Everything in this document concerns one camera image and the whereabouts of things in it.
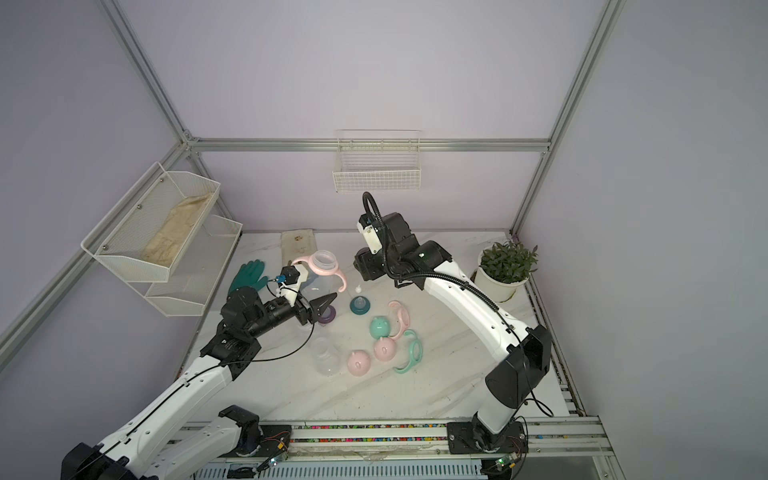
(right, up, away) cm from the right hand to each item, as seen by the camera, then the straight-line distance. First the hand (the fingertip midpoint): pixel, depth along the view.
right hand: (371, 262), depth 77 cm
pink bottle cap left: (-4, -28, +5) cm, 29 cm away
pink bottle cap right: (+3, -25, +7) cm, 26 cm away
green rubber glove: (-46, -5, +28) cm, 54 cm away
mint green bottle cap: (+2, -20, +13) cm, 24 cm away
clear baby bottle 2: (-12, -25, -1) cm, 27 cm away
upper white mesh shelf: (-61, +9, +3) cm, 62 cm away
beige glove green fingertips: (-33, +7, +38) cm, 51 cm away
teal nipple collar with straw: (-5, -15, +20) cm, 26 cm away
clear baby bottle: (-13, -6, -6) cm, 15 cm away
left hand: (-12, -6, -4) cm, 14 cm away
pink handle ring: (+9, -18, +14) cm, 25 cm away
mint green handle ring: (+13, -27, +11) cm, 32 cm away
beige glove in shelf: (-53, +5, -1) cm, 54 cm away
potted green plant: (+39, -2, +11) cm, 41 cm away
